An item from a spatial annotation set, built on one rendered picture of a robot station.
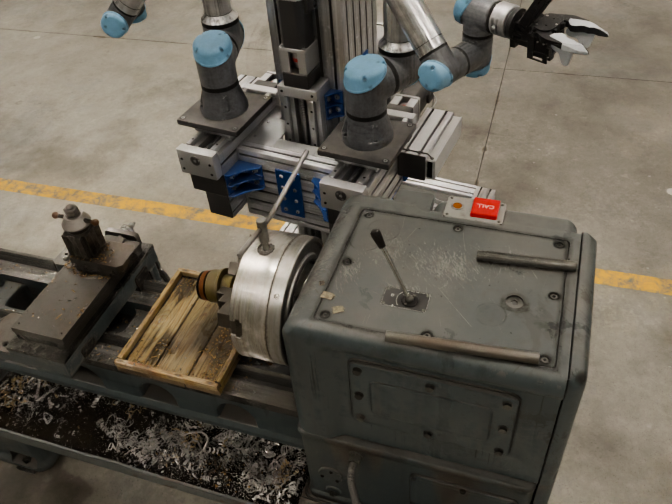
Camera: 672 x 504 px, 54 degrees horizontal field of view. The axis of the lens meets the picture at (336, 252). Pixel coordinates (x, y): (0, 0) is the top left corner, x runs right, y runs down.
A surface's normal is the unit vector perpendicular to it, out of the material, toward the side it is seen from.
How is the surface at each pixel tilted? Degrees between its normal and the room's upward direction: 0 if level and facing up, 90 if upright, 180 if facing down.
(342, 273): 0
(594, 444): 0
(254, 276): 29
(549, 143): 0
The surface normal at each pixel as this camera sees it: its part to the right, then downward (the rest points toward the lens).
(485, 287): -0.07, -0.72
